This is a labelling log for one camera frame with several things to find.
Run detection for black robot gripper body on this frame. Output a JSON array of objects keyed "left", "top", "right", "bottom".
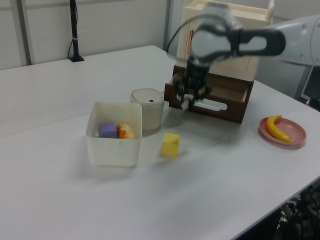
[{"left": 174, "top": 56, "right": 214, "bottom": 101}]

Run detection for black white panda toy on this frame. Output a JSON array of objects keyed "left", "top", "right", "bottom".
[{"left": 181, "top": 94, "right": 196, "bottom": 111}]

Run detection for wooden drawer dark front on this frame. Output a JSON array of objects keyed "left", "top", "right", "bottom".
[{"left": 164, "top": 72, "right": 251, "bottom": 125}]

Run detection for dark brown drawer housing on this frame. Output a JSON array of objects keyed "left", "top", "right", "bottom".
[{"left": 172, "top": 64, "right": 255, "bottom": 125}]

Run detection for orange white bread toy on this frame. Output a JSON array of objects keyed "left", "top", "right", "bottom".
[{"left": 116, "top": 122, "right": 136, "bottom": 140}]

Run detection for yellow toy banana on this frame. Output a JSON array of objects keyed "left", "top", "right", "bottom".
[{"left": 265, "top": 114, "right": 292, "bottom": 143}]

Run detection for cream lidded round container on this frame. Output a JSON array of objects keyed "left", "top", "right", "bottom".
[{"left": 129, "top": 87, "right": 166, "bottom": 132}]

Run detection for copper cabinet latch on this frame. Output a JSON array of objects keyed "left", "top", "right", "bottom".
[{"left": 185, "top": 29, "right": 195, "bottom": 55}]

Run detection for yellow foam cube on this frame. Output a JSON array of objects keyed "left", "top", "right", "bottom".
[{"left": 160, "top": 132, "right": 181, "bottom": 158}]

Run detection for cream plastic storage cabinet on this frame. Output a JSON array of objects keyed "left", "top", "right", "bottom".
[{"left": 176, "top": 0, "right": 275, "bottom": 83}]

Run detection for purple foam cube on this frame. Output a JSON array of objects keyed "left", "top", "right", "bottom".
[{"left": 97, "top": 122, "right": 118, "bottom": 139}]

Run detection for cream plastic open bin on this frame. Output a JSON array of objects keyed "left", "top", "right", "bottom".
[{"left": 85, "top": 100, "right": 144, "bottom": 168}]

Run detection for pink plate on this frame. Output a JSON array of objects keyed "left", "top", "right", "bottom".
[{"left": 258, "top": 116, "right": 307, "bottom": 150}]

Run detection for black pole stand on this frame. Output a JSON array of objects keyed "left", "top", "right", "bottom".
[{"left": 68, "top": 0, "right": 85, "bottom": 63}]

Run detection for black equipment under table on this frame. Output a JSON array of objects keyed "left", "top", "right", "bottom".
[{"left": 273, "top": 183, "right": 320, "bottom": 240}]

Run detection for white drawer handle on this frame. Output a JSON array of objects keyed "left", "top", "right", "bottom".
[{"left": 191, "top": 98, "right": 229, "bottom": 112}]

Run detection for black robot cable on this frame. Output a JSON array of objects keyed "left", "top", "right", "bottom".
[{"left": 165, "top": 12, "right": 208, "bottom": 63}]

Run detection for grey monitor frame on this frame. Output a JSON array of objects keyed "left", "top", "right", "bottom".
[{"left": 294, "top": 65, "right": 320, "bottom": 112}]

